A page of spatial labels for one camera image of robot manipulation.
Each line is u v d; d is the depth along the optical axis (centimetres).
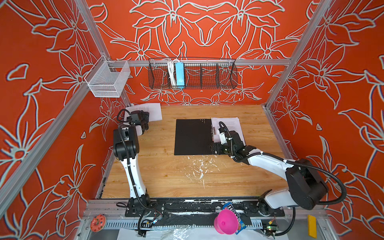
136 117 86
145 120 99
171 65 87
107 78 94
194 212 73
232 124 107
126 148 56
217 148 77
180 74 88
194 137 101
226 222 64
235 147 67
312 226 68
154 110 116
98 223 68
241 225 68
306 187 43
